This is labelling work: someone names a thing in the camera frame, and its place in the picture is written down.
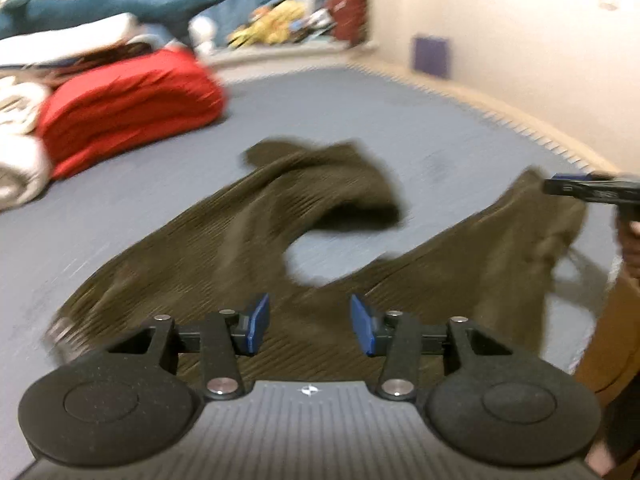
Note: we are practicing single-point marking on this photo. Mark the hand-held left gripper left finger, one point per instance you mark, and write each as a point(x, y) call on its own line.
point(258, 322)

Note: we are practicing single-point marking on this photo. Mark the blue shark plush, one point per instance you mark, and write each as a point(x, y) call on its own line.
point(110, 10)

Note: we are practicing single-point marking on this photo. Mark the yellow plush toy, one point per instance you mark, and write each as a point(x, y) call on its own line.
point(265, 25)

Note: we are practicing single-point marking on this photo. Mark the cream rolled quilt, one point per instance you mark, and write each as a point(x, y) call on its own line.
point(20, 145)

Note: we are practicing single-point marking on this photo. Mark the person's brown clothing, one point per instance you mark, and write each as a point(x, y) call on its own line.
point(610, 340)

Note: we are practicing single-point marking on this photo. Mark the purple box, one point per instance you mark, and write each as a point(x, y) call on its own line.
point(431, 56)

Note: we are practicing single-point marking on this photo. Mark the white single wall socket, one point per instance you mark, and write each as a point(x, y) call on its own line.
point(609, 2)

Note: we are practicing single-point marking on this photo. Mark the wooden bed frame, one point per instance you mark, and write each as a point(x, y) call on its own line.
point(480, 95)

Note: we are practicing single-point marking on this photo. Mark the white folded blanket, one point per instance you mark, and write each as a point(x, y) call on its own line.
point(65, 40)

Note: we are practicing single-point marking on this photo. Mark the white plush toy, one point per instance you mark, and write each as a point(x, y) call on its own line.
point(202, 32)

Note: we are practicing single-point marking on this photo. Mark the dark patterned cloth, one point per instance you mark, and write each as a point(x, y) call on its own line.
point(95, 57)

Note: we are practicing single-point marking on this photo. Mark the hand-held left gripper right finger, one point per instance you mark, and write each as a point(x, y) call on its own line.
point(362, 325)

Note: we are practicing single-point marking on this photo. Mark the grey quilted mattress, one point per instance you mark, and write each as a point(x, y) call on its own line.
point(200, 170)

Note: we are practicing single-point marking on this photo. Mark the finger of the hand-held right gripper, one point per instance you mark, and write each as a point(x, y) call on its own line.
point(580, 190)

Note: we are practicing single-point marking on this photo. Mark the dark red cushion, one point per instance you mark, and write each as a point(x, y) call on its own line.
point(350, 10)

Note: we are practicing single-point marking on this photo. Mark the red folded quilt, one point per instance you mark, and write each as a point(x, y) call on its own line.
point(125, 105)

